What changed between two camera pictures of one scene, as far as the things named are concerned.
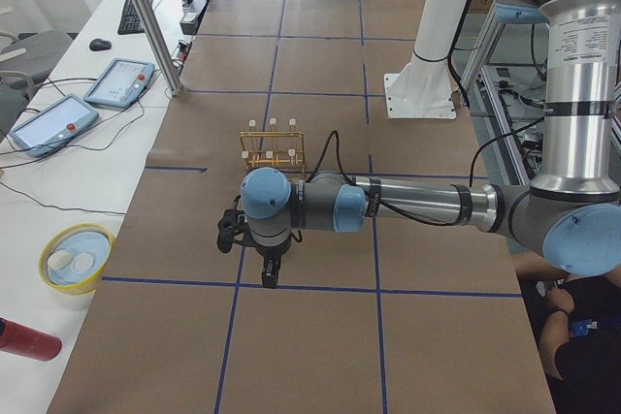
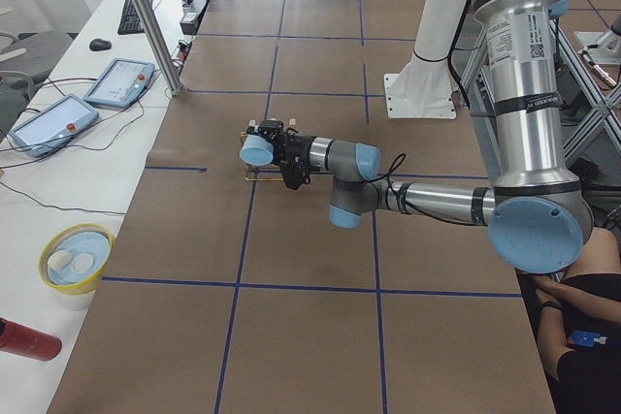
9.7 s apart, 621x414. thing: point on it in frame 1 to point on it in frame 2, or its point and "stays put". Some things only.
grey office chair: [28, 60] stays put
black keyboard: [130, 22] stays put
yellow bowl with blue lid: [74, 259] stays put
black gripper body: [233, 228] to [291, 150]
